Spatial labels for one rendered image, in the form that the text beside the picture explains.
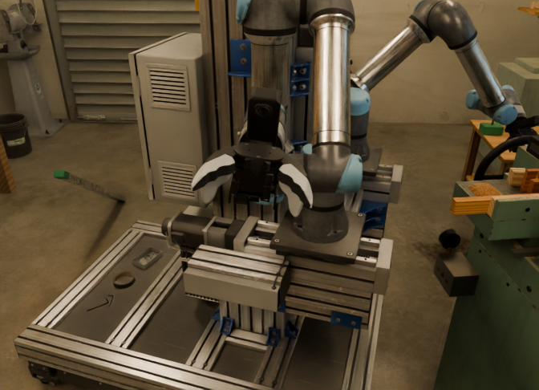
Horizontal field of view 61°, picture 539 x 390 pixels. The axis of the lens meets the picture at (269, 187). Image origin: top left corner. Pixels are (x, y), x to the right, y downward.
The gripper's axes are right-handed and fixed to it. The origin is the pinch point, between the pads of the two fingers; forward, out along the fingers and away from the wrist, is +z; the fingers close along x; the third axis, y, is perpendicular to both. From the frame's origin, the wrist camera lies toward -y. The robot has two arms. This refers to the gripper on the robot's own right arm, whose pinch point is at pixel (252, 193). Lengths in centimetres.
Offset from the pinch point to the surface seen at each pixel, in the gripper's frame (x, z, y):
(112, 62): 142, -347, 90
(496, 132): -127, -199, 53
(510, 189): -69, -65, 24
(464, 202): -51, -51, 23
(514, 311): -72, -45, 50
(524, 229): -68, -50, 28
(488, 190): -61, -61, 24
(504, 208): -60, -49, 22
